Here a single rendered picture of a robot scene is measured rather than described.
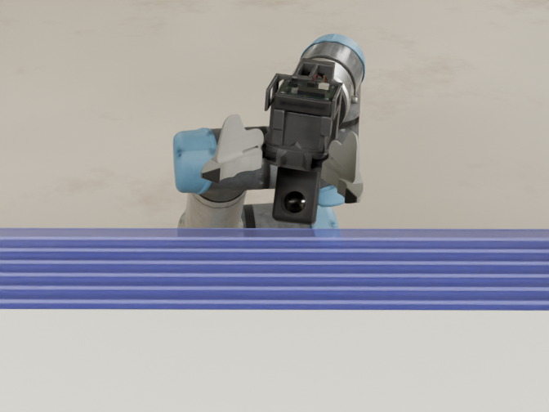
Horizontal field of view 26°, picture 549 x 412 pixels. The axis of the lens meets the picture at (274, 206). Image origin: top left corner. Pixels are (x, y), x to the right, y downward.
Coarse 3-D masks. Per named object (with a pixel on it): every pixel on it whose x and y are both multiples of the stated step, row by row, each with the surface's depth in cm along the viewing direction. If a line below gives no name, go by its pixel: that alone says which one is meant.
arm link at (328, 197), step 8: (352, 120) 138; (344, 128) 137; (352, 128) 138; (344, 136) 138; (272, 168) 138; (272, 176) 138; (272, 184) 139; (320, 184) 140; (328, 184) 140; (320, 192) 140; (328, 192) 140; (336, 192) 140; (320, 200) 141; (328, 200) 141; (336, 200) 141; (344, 200) 141
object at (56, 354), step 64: (0, 320) 48; (64, 320) 48; (128, 320) 48; (192, 320) 48; (256, 320) 48; (320, 320) 48; (384, 320) 48; (448, 320) 48; (512, 320) 48; (0, 384) 44; (64, 384) 44; (128, 384) 44; (192, 384) 44; (256, 384) 44; (320, 384) 44; (384, 384) 44; (448, 384) 44; (512, 384) 44
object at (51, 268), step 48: (0, 240) 67; (48, 240) 67; (96, 240) 67; (144, 240) 67; (192, 240) 67; (240, 240) 67; (288, 240) 67; (336, 240) 67; (384, 240) 67; (432, 240) 67; (480, 240) 67; (528, 240) 67; (0, 288) 63; (48, 288) 63; (96, 288) 63; (144, 288) 63; (192, 288) 63; (240, 288) 63; (288, 288) 63; (336, 288) 63; (384, 288) 63; (432, 288) 63; (480, 288) 63; (528, 288) 63
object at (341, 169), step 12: (348, 132) 115; (336, 144) 117; (348, 144) 115; (336, 156) 117; (348, 156) 115; (324, 168) 117; (336, 168) 117; (348, 168) 115; (324, 180) 117; (336, 180) 116; (348, 180) 114; (360, 180) 114; (348, 192) 112; (360, 192) 112
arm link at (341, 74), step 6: (324, 60) 131; (330, 60) 131; (336, 66) 130; (336, 72) 129; (342, 72) 130; (336, 78) 128; (342, 78) 129; (348, 78) 131; (348, 84) 130; (348, 90) 129; (348, 96) 129; (354, 96) 131; (348, 102) 129; (354, 102) 131; (348, 108) 129
